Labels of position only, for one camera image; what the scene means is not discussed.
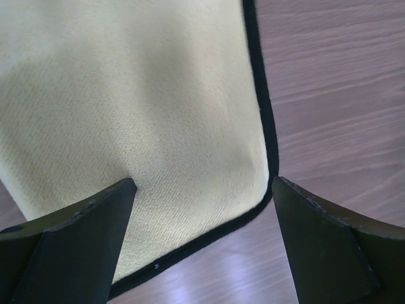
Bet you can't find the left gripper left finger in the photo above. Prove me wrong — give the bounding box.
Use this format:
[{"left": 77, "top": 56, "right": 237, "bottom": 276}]
[{"left": 1, "top": 178, "right": 137, "bottom": 303}]

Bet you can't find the dark grey towel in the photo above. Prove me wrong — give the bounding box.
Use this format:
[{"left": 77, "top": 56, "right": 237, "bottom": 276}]
[{"left": 1, "top": 1, "right": 279, "bottom": 298}]

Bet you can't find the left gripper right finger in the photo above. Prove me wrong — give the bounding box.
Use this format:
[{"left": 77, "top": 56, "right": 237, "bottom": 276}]
[{"left": 272, "top": 177, "right": 404, "bottom": 303}]

